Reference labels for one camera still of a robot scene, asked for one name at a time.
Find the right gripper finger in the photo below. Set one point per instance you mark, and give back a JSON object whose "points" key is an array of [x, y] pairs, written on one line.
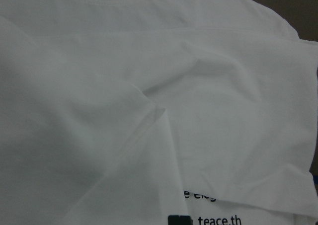
{"points": [[179, 220]]}

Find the white long-sleeve printed shirt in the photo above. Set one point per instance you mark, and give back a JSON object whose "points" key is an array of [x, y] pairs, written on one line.
{"points": [[123, 112]]}

